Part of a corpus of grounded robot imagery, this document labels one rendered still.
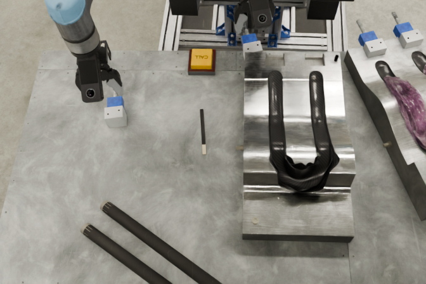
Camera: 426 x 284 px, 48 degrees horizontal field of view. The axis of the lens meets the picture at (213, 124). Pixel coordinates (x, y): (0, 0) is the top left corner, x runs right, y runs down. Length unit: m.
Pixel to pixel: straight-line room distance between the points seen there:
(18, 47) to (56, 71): 1.22
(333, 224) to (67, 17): 0.74
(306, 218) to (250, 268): 0.18
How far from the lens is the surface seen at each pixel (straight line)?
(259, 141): 1.17
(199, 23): 2.29
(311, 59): 1.37
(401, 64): 1.43
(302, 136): 1.19
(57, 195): 1.33
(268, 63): 1.36
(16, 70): 2.64
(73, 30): 1.04
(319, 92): 1.30
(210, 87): 1.39
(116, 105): 1.35
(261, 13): 1.19
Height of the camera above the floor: 1.98
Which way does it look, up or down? 62 degrees down
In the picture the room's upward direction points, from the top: 6 degrees counter-clockwise
